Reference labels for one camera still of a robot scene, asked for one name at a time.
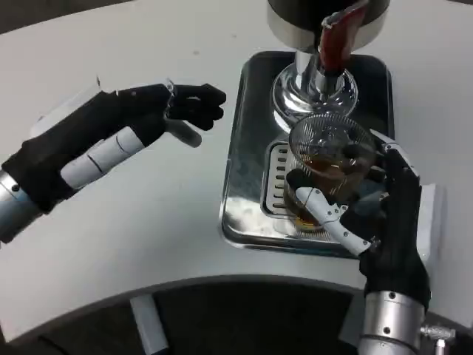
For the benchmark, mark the silver metal fitting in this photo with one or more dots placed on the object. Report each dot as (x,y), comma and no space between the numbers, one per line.
(438,333)

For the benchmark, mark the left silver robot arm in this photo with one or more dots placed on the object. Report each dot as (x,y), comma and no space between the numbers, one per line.
(15,211)

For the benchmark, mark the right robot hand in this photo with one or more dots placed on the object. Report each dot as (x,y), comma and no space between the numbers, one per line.
(395,229)

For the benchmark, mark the white counter support leg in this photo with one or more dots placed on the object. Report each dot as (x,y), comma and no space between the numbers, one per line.
(149,325)

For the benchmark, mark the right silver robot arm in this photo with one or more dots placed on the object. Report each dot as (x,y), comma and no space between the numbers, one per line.
(391,325)

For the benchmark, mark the steel drip tray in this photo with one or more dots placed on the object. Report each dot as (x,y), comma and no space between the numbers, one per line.
(251,177)

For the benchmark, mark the slotted steel drip grid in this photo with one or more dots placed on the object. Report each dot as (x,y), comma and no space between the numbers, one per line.
(275,185)

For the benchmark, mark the clear ribbed glass cup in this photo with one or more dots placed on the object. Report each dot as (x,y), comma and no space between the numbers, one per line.
(329,159)

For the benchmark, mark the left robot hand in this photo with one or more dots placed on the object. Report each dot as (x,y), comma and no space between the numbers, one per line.
(92,137)

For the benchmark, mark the drink dispenser with chrome base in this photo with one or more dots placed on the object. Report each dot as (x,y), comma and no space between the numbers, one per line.
(295,85)

